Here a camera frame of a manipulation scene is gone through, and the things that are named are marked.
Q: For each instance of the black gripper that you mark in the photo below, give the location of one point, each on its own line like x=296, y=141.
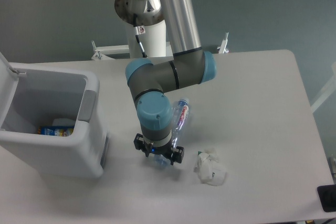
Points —
x=176, y=153

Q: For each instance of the clear crushed plastic bottle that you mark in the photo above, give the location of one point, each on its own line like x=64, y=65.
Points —
x=180, y=113

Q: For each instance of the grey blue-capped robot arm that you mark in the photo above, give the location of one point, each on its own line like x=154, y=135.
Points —
x=149, y=83

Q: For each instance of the white plastic trash can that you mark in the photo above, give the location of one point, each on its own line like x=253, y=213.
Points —
x=33, y=96

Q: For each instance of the blue snack wrapper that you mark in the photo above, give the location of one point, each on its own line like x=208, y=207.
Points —
x=63, y=131

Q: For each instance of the black device at table edge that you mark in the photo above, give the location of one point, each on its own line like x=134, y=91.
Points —
x=327, y=197

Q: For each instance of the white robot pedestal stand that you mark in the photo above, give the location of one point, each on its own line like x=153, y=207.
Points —
x=145, y=29

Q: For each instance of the white table leg frame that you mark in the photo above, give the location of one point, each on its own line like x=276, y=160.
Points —
x=324, y=92

